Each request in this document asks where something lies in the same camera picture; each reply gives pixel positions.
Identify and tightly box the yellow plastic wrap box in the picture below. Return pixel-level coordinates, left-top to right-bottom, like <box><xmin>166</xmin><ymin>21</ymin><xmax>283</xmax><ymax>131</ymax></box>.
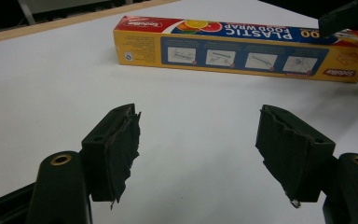
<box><xmin>113</xmin><ymin>15</ymin><xmax>358</xmax><ymax>84</ymax></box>

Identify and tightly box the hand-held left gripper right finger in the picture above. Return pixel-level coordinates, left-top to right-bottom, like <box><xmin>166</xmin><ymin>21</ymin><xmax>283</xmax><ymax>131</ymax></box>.
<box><xmin>255</xmin><ymin>104</ymin><xmax>337</xmax><ymax>209</ymax></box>

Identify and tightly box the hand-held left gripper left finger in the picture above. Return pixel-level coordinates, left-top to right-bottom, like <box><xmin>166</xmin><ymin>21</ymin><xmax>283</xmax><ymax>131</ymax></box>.
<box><xmin>80</xmin><ymin>103</ymin><xmax>143</xmax><ymax>210</ymax></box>

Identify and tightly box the grey metal stand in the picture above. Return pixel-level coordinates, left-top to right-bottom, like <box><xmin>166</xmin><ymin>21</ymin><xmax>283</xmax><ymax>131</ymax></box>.
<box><xmin>17</xmin><ymin>0</ymin><xmax>37</xmax><ymax>26</ymax></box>

